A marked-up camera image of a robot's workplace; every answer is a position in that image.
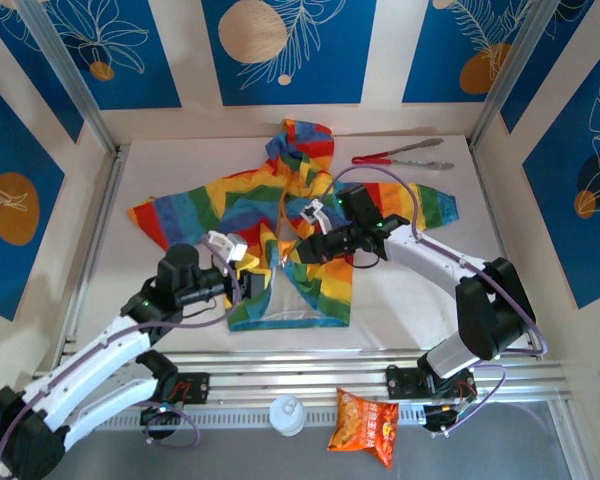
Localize white plastic cup with lid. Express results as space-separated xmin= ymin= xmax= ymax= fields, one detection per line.
xmin=268 ymin=394 xmax=306 ymax=438

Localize rainbow striped hooded jacket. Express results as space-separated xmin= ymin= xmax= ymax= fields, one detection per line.
xmin=126 ymin=118 xmax=459 ymax=332

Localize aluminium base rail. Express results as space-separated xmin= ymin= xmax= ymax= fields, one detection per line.
xmin=97 ymin=349 xmax=574 ymax=404

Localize blue floral wall panel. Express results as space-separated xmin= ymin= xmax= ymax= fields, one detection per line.
xmin=0 ymin=0 xmax=86 ymax=145
xmin=522 ymin=32 xmax=600 ymax=311
xmin=201 ymin=0 xmax=379 ymax=107
xmin=499 ymin=0 xmax=597 ymax=135
xmin=402 ymin=0 xmax=531 ymax=105
xmin=44 ymin=0 xmax=184 ymax=111
xmin=0 ymin=69 xmax=67 ymax=322

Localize metal tongs with red handle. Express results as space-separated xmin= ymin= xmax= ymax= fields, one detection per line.
xmin=351 ymin=137 xmax=455 ymax=171

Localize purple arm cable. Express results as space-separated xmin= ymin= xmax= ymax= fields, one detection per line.
xmin=0 ymin=234 xmax=242 ymax=476
xmin=323 ymin=166 xmax=550 ymax=437

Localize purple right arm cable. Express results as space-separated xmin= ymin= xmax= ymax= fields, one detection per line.
xmin=323 ymin=166 xmax=550 ymax=437

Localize orange snack chip bag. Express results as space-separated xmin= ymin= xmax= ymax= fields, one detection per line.
xmin=327 ymin=386 xmax=400 ymax=470

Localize perforated metal cable tray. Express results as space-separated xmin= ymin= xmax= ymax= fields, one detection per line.
xmin=92 ymin=403 xmax=431 ymax=429

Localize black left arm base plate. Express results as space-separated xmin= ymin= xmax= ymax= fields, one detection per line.
xmin=172 ymin=372 xmax=212 ymax=404

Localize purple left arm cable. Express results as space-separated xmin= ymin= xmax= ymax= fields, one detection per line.
xmin=0 ymin=234 xmax=242 ymax=476

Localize aluminium table side rail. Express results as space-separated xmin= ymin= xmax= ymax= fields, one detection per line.
xmin=469 ymin=144 xmax=541 ymax=361
xmin=57 ymin=144 xmax=129 ymax=361

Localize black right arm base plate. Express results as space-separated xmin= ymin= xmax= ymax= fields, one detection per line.
xmin=385 ymin=364 xmax=476 ymax=401

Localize aluminium frame post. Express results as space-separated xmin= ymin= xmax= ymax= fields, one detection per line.
xmin=470 ymin=0 xmax=569 ymax=149
xmin=17 ymin=0 xmax=121 ymax=154

